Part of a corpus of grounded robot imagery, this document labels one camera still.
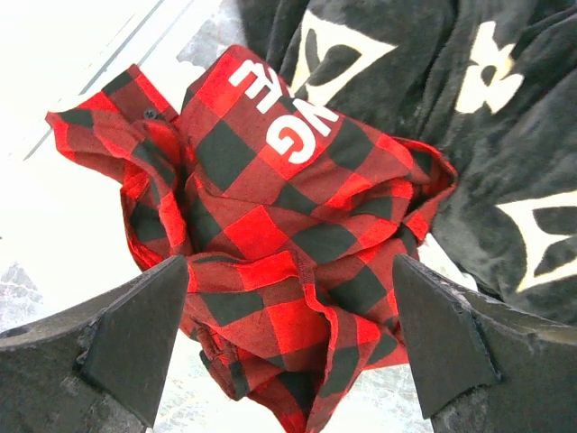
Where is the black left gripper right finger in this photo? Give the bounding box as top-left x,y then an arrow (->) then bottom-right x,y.
393,255 -> 576,432

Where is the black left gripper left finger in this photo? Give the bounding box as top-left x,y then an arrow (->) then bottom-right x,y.
1,256 -> 188,433

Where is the red black plaid shirt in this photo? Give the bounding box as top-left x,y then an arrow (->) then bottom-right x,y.
46,45 -> 456,432

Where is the black beige patterned fleece blanket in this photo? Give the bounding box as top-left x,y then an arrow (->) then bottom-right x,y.
237,1 -> 576,325

